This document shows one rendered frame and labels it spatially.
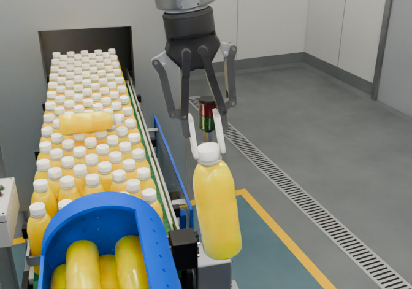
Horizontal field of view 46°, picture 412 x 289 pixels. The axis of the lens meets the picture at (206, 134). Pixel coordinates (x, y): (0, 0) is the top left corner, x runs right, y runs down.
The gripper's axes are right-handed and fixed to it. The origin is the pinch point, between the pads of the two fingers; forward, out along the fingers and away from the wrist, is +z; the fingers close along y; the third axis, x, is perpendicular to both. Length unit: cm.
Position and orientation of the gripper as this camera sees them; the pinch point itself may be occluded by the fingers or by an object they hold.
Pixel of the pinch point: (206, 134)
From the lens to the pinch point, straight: 79.7
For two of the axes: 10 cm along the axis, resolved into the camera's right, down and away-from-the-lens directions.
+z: 1.4, 9.2, 3.8
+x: -1.7, -3.5, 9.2
